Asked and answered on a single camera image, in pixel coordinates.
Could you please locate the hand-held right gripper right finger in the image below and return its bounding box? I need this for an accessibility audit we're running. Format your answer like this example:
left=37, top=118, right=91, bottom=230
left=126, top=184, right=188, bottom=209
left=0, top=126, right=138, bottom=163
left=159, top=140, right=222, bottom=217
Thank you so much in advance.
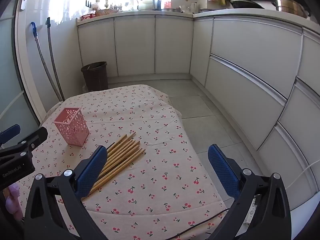
left=207, top=144, right=293, bottom=240

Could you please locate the white cable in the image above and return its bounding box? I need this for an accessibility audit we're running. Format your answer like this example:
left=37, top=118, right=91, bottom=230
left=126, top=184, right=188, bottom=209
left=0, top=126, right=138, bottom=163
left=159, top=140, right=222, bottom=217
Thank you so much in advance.
left=285, top=160, right=320, bottom=189

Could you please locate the black wok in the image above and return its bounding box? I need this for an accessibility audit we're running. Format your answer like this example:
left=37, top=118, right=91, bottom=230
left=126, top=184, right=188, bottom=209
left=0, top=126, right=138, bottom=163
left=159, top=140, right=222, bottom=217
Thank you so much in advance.
left=210, top=0, right=265, bottom=9

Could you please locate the curved metal faucet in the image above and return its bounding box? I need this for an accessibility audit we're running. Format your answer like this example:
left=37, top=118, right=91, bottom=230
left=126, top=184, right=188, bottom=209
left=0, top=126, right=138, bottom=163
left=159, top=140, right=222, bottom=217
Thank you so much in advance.
left=140, top=0, right=156, bottom=11

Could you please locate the dark brown trash bin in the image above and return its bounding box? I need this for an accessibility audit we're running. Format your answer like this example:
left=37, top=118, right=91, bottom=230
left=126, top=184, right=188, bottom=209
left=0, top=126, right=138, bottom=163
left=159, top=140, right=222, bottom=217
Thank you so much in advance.
left=81, top=61, right=109, bottom=92

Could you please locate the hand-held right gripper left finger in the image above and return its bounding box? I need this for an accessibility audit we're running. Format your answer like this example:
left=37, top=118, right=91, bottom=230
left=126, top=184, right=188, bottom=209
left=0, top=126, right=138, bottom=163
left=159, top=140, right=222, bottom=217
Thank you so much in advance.
left=24, top=145, right=110, bottom=240

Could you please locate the black cable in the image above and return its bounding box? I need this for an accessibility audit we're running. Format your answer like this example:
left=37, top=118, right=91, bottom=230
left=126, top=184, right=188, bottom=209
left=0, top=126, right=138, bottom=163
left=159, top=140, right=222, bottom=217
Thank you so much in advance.
left=167, top=208, right=229, bottom=240

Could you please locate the white cabinet with drawers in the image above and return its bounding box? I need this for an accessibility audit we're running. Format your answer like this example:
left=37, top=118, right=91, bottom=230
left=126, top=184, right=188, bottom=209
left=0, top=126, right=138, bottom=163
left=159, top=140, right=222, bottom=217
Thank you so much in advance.
left=190, top=15, right=320, bottom=210

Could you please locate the white kitchen countertop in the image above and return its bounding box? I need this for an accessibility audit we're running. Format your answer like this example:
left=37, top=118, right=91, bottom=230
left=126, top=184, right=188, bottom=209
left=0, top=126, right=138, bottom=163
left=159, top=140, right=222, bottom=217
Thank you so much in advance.
left=76, top=8, right=320, bottom=34

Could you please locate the pale round jug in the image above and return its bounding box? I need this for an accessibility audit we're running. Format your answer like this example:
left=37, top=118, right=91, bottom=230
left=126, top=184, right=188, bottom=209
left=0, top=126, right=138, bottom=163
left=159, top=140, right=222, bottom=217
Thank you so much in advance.
left=138, top=0, right=153, bottom=11

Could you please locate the blue-handled mop pole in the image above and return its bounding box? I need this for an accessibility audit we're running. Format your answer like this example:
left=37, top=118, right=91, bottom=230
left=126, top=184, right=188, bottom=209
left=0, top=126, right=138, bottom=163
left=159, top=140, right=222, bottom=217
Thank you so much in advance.
left=30, top=22, right=63, bottom=102

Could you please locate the bundle of wooden chopsticks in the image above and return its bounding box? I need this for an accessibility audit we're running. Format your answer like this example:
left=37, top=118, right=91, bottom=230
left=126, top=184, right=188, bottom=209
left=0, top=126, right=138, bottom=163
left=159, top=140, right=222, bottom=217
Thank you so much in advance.
left=81, top=131, right=146, bottom=202

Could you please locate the wicker basket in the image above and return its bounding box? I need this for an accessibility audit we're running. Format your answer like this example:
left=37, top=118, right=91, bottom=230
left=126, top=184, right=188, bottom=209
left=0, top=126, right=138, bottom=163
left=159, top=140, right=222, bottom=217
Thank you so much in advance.
left=95, top=9, right=118, bottom=17

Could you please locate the large steel pot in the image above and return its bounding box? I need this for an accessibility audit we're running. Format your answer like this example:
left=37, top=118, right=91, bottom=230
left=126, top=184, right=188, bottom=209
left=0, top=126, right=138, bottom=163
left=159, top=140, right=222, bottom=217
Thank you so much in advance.
left=272, top=0, right=310, bottom=18

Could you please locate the pink perforated utensil basket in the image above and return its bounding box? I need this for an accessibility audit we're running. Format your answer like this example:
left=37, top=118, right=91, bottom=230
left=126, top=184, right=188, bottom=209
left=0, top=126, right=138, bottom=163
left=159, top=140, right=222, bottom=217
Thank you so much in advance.
left=53, top=107, right=90, bottom=147

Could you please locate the black-handled mop pole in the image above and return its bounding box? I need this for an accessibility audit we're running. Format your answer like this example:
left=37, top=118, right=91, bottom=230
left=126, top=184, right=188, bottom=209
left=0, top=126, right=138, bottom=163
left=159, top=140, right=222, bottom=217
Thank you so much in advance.
left=46, top=17, right=66, bottom=100

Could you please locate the white power strip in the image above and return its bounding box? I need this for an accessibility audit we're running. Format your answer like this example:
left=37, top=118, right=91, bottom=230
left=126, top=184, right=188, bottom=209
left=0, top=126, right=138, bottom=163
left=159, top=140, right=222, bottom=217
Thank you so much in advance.
left=244, top=197, right=259, bottom=227

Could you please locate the cherry print tablecloth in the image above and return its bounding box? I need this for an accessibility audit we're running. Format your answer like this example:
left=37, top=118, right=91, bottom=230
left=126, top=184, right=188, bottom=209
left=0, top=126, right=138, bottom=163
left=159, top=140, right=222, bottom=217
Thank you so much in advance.
left=15, top=84, right=228, bottom=240

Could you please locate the pink cloth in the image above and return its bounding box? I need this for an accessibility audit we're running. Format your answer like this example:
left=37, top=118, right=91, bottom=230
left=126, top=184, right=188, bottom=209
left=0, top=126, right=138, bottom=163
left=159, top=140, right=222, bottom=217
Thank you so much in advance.
left=2, top=182, right=24, bottom=222

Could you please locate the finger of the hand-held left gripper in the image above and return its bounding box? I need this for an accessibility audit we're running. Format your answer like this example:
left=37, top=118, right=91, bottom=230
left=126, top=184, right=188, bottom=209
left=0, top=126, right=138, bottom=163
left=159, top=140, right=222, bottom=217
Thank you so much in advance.
left=0, top=124, right=21, bottom=143
left=14, top=127, right=48, bottom=156

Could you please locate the white cabinet with doors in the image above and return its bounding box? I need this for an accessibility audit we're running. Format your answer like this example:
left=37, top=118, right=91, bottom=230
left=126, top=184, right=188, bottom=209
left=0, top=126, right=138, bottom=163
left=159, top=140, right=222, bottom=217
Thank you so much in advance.
left=77, top=14, right=194, bottom=78

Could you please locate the frosted glass door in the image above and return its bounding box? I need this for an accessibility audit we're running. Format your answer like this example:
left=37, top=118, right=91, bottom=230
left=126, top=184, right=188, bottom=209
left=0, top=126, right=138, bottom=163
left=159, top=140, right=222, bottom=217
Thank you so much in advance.
left=0, top=0, right=43, bottom=155

